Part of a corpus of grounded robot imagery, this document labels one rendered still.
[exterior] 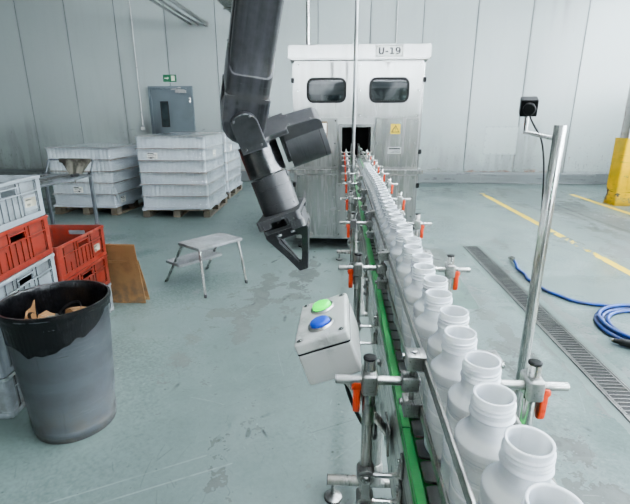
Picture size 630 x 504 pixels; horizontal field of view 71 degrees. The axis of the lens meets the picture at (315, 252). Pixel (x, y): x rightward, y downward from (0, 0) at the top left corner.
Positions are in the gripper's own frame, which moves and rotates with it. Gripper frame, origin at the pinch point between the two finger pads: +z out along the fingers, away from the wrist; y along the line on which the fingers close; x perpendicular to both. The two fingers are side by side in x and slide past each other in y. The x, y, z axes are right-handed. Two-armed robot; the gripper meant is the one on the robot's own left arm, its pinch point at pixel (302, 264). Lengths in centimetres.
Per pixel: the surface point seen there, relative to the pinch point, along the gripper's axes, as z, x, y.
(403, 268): 11.6, -15.1, 15.7
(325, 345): 9.3, -1.0, -10.2
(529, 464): 8.8, -17.8, -37.8
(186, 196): 11, 234, 562
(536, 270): 45, -56, 69
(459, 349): 9.2, -17.2, -20.1
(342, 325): 7.9, -3.9, -8.5
